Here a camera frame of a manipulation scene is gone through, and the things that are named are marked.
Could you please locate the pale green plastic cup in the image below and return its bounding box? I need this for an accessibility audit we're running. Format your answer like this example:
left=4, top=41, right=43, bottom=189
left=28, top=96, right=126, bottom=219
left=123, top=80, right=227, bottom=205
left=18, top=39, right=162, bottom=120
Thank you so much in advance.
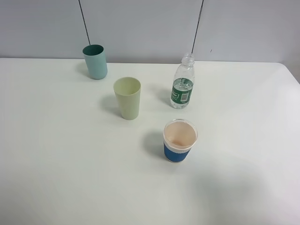
left=113, top=77, right=141, bottom=120

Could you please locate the black wall cable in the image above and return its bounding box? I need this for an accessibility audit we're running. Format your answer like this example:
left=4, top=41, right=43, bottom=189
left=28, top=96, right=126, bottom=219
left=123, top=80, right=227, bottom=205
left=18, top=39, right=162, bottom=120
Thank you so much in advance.
left=191, top=0, right=204, bottom=54
left=78, top=0, right=92, bottom=46

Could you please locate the teal plastic cup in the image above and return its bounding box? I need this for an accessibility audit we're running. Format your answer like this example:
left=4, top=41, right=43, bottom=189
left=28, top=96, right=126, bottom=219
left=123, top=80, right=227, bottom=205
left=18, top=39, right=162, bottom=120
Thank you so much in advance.
left=82, top=45, right=108, bottom=80

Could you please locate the cup with blue sleeve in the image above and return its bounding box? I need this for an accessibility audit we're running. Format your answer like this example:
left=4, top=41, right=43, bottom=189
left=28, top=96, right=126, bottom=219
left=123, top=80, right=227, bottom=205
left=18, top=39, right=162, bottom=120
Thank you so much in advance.
left=163, top=119, right=198, bottom=163

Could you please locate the clear bottle with green label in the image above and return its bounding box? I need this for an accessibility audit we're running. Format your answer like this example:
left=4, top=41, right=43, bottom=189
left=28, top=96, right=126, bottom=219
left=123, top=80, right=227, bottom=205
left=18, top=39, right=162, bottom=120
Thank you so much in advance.
left=170, top=53, right=195, bottom=109

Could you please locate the left black wall cable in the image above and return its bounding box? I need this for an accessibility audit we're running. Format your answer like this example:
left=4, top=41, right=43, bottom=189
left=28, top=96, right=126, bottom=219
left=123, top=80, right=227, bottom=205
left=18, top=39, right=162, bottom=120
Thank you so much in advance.
left=78, top=0, right=92, bottom=46

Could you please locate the right black wall cable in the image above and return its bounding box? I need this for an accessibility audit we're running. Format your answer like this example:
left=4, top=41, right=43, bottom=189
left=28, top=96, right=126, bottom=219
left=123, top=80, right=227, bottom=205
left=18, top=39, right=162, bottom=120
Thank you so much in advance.
left=191, top=0, right=204, bottom=54

